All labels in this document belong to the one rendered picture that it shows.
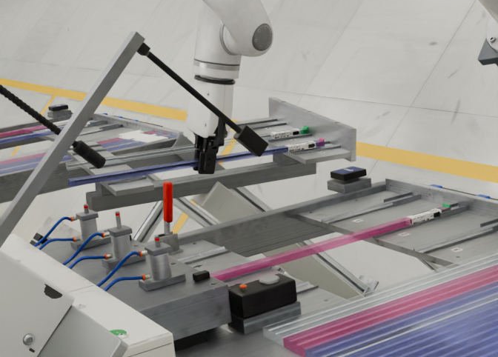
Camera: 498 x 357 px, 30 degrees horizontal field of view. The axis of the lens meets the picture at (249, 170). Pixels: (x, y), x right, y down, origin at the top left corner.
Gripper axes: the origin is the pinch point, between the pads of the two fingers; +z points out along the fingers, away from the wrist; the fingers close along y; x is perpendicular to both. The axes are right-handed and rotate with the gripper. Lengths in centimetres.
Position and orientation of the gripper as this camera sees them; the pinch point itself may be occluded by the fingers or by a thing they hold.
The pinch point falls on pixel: (204, 161)
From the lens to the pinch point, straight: 170.7
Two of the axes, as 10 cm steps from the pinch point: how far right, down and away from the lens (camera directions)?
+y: 4.5, 2.5, -8.6
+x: 8.9, 0.2, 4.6
